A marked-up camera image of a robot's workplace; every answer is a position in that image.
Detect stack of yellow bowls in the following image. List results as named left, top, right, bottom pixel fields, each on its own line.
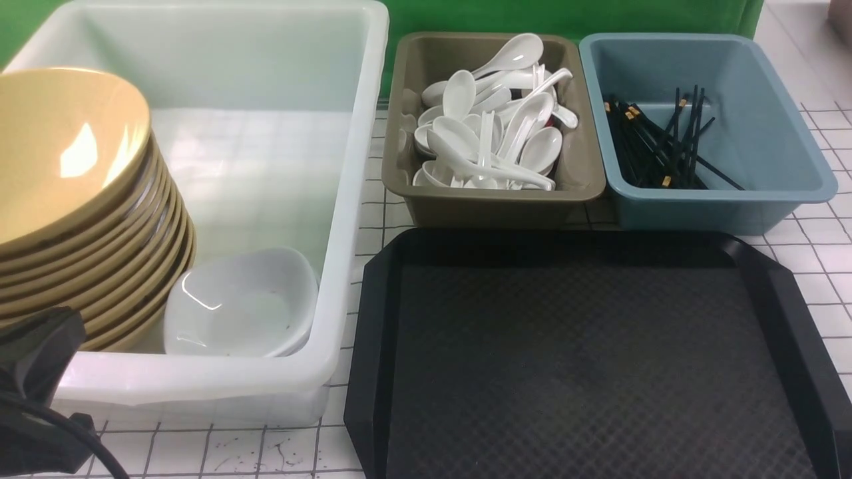
left=1, top=67, right=197, bottom=353

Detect large white plastic tub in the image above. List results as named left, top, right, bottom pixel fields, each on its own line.
left=4, top=1, right=389, bottom=428

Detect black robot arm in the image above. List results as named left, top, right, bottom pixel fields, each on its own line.
left=1, top=306, right=92, bottom=476

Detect black serving tray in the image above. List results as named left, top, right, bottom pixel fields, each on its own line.
left=343, top=228, right=851, bottom=478

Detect blue chopstick bin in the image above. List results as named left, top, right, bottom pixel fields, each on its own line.
left=579, top=33, right=839, bottom=236

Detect green backdrop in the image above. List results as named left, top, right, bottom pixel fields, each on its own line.
left=2, top=1, right=764, bottom=72

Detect olive green spoon bin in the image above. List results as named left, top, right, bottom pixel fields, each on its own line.
left=381, top=31, right=606, bottom=230

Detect white dishes in tub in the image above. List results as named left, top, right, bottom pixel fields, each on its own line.
left=265, top=325, right=312, bottom=358

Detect black chopsticks in bin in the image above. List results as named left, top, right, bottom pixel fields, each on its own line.
left=603, top=86, right=744, bottom=191

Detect black cable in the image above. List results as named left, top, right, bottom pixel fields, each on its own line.
left=0, top=393, right=130, bottom=479

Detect white square side dish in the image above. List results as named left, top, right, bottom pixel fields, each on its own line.
left=162, top=247, right=319, bottom=358

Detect pile of white spoons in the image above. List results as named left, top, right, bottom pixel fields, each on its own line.
left=410, top=33, right=579, bottom=192

